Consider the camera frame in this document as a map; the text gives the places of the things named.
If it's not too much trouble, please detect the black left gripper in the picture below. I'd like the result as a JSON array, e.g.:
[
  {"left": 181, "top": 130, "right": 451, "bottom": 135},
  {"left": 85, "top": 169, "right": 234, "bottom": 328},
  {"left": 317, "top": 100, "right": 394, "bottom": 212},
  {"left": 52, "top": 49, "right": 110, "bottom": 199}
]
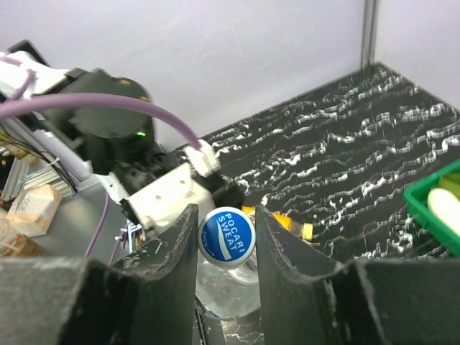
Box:
[{"left": 204, "top": 172, "right": 245, "bottom": 208}]

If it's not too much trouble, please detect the green plastic basket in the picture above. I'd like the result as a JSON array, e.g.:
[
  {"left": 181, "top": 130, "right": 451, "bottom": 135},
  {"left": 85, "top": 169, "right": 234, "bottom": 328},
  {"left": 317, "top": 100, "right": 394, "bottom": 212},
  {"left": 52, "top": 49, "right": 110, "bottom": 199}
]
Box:
[{"left": 403, "top": 161, "right": 459, "bottom": 257}]

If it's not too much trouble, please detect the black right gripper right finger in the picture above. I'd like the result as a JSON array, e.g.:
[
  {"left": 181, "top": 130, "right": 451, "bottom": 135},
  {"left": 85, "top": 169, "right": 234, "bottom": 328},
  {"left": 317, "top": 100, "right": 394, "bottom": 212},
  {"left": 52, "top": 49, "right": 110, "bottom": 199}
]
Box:
[{"left": 255, "top": 206, "right": 459, "bottom": 344}]

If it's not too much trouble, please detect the white radish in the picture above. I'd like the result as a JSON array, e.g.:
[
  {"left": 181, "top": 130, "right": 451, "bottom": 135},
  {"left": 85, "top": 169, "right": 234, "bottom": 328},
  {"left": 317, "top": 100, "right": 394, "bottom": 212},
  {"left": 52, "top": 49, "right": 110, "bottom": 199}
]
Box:
[{"left": 427, "top": 188, "right": 459, "bottom": 231}]

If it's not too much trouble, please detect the yellow juice bottle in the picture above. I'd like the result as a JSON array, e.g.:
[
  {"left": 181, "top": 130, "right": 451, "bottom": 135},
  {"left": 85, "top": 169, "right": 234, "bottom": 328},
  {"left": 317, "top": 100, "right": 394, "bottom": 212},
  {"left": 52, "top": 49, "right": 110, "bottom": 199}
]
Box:
[{"left": 241, "top": 206, "right": 313, "bottom": 242}]

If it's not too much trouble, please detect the green leafy vegetable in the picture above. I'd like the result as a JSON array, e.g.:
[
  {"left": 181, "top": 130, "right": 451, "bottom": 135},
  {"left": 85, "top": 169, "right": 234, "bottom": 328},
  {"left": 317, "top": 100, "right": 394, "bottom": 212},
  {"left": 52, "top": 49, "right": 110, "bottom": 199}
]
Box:
[{"left": 435, "top": 172, "right": 460, "bottom": 198}]

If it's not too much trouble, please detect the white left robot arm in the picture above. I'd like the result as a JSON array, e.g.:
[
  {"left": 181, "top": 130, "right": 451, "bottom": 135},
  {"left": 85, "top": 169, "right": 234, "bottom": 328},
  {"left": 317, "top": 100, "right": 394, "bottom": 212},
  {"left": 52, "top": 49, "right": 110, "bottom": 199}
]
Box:
[{"left": 1, "top": 41, "right": 244, "bottom": 215}]

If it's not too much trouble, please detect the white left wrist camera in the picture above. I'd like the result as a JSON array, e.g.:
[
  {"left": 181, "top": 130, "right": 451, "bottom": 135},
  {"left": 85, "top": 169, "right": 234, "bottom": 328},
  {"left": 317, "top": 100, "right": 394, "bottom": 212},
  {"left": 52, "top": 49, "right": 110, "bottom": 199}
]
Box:
[{"left": 121, "top": 139, "right": 225, "bottom": 230}]

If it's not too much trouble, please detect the cardboard box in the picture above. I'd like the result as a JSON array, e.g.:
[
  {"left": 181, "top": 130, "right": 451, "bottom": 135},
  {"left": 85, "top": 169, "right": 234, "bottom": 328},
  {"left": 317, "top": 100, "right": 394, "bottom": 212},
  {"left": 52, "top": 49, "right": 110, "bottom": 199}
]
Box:
[{"left": 6, "top": 184, "right": 62, "bottom": 237}]

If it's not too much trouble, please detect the blue label clear bottle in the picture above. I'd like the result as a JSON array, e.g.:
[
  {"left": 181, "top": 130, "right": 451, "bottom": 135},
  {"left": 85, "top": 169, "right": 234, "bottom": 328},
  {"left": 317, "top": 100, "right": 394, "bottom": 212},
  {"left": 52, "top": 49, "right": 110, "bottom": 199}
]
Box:
[{"left": 196, "top": 206, "right": 260, "bottom": 321}]

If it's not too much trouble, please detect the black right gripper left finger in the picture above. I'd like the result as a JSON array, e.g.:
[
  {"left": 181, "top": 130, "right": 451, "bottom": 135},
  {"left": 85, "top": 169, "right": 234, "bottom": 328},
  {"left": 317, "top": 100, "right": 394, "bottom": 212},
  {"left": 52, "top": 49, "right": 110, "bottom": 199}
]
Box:
[{"left": 1, "top": 205, "right": 198, "bottom": 344}]

